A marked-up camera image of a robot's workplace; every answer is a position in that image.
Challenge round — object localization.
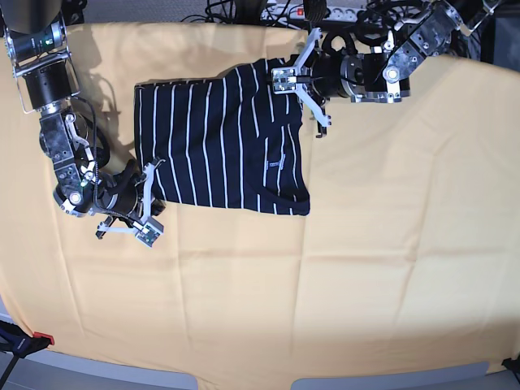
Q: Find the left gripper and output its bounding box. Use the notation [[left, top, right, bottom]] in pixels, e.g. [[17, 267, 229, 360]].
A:
[[310, 50, 353, 100]]

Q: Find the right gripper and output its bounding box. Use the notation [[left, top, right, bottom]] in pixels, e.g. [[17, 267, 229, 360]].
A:
[[95, 174, 166, 222]]

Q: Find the navy white striped T-shirt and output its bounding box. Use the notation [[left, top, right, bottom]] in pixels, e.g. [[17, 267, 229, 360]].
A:
[[134, 58, 310, 216]]

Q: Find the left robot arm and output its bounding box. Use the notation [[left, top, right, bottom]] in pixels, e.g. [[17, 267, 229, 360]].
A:
[[310, 1, 502, 103]]

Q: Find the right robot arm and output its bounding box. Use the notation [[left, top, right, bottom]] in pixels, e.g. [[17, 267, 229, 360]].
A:
[[1, 1, 164, 231]]

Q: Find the white power strip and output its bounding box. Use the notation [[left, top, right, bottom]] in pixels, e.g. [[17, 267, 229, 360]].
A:
[[261, 2, 365, 23]]

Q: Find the blue black bar clamp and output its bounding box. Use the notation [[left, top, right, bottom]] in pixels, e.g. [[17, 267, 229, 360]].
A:
[[1, 321, 54, 388]]

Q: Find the yellow table cloth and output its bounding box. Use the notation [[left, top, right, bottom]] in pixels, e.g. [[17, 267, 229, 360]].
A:
[[0, 20, 520, 390]]

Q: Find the black clamp right corner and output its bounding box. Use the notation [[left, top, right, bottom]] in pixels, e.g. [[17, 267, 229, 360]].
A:
[[501, 357, 520, 375]]

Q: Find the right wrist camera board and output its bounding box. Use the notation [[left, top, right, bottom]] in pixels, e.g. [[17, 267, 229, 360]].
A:
[[135, 218, 164, 248]]

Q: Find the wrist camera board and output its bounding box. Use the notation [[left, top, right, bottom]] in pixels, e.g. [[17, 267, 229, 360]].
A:
[[271, 67, 298, 94], [135, 218, 164, 248]]

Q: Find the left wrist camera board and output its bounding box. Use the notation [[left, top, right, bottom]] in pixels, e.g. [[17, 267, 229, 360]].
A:
[[271, 67, 298, 94]]

